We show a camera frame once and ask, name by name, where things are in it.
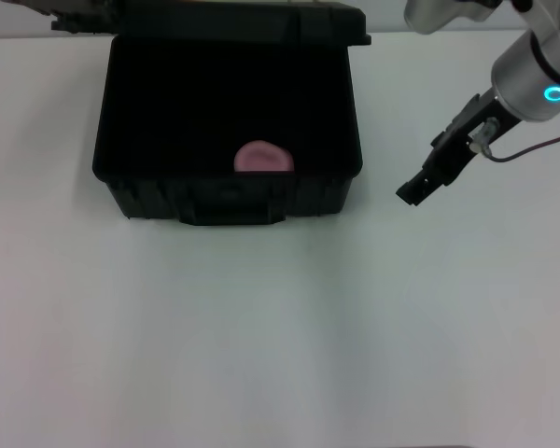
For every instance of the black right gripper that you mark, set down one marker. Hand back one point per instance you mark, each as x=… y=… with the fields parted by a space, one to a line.
x=462 y=144

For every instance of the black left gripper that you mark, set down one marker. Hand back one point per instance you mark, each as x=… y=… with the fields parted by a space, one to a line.
x=46 y=5

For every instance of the black plastic hard case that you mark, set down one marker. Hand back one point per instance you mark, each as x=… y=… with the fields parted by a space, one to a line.
x=214 y=102

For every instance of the pink peach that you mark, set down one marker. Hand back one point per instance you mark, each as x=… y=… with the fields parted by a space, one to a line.
x=261 y=158

